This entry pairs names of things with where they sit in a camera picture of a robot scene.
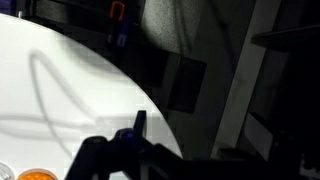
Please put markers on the red and blue clamp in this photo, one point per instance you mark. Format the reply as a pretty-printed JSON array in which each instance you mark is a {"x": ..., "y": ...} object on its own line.
[{"x": 118, "y": 29}]

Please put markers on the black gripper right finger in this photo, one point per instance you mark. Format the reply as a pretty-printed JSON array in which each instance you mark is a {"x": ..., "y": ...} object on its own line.
[{"x": 139, "y": 125}]

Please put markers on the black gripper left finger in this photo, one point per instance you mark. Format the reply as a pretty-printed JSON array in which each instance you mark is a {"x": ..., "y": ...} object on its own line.
[{"x": 87, "y": 164}]

